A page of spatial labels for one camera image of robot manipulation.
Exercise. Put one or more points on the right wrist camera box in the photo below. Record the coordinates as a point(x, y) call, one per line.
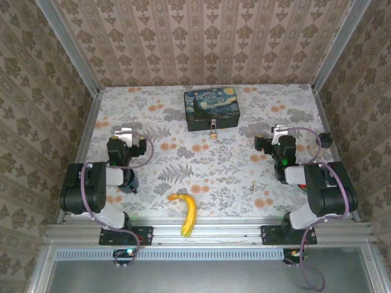
point(279, 132)

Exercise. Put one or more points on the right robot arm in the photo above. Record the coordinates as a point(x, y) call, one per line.
point(330, 189)

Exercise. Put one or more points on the small metal key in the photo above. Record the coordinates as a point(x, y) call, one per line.
point(252, 186)

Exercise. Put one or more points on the grey metal panel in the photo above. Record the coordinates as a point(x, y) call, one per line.
point(198, 277)

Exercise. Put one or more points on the starry night painted box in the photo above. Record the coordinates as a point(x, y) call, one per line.
point(210, 103)

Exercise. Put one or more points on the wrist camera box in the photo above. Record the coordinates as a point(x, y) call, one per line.
point(124, 135)
point(279, 132)

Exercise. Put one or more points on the floral patterned table cover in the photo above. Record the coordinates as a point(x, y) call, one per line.
point(214, 164)

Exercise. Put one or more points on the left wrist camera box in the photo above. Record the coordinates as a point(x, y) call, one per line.
point(124, 135)

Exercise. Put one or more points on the aluminium side rail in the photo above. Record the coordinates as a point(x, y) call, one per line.
point(80, 152)
point(320, 107)

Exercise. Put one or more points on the aluminium frame post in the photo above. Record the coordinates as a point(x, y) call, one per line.
point(339, 45)
point(70, 45)

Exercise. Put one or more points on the dark blue ball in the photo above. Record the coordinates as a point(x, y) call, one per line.
point(134, 187)

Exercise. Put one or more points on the aluminium mounting rail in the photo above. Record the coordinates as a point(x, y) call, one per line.
point(220, 232)

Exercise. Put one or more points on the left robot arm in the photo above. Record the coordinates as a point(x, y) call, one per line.
point(82, 189)

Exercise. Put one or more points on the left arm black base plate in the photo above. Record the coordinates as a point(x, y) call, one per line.
point(143, 235)

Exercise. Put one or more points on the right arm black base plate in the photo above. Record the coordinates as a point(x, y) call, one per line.
point(270, 235)

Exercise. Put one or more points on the yellow banana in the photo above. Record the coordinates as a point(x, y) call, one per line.
point(191, 213)

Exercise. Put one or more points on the black controller board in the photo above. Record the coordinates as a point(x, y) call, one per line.
point(290, 255)
point(122, 255)

